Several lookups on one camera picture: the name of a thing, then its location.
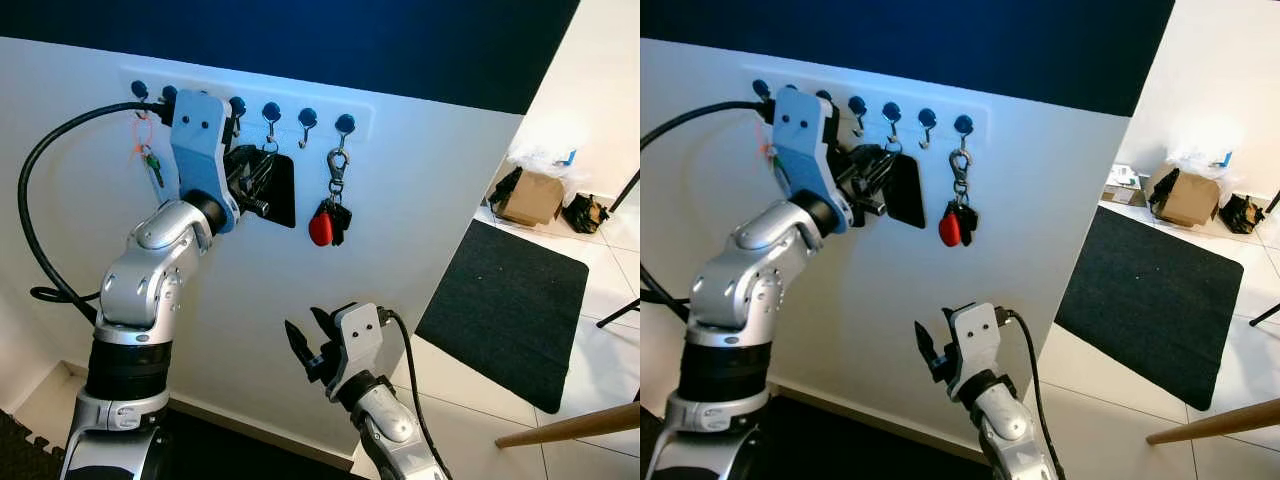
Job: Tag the black tripod stand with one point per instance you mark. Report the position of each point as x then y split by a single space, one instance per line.
1265 315
618 313

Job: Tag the brown cardboard box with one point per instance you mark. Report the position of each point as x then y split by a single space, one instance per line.
538 200
1192 200

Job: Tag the black floor mat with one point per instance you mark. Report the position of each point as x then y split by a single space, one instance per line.
1148 305
500 315

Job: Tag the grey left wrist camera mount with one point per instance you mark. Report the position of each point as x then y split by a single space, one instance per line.
200 140
805 135

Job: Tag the small black bag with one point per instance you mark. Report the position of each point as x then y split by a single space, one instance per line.
587 214
1242 214

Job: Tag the white hook rail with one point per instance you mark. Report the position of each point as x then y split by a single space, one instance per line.
289 105
909 106

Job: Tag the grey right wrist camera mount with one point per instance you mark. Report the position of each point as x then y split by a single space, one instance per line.
360 335
977 335

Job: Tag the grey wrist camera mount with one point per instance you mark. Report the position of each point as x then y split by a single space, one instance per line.
977 335
805 135
200 140
360 335

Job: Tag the dark rug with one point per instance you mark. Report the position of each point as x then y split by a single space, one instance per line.
870 450
250 455

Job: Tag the clear plastic bag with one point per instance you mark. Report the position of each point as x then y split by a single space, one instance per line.
535 150
1192 148

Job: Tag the red fob key bunch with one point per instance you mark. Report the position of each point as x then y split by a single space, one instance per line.
949 230
320 228

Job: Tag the wooden pole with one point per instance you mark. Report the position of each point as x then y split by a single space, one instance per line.
1212 423
568 427

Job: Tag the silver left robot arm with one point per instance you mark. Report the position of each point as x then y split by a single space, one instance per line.
150 270
745 280

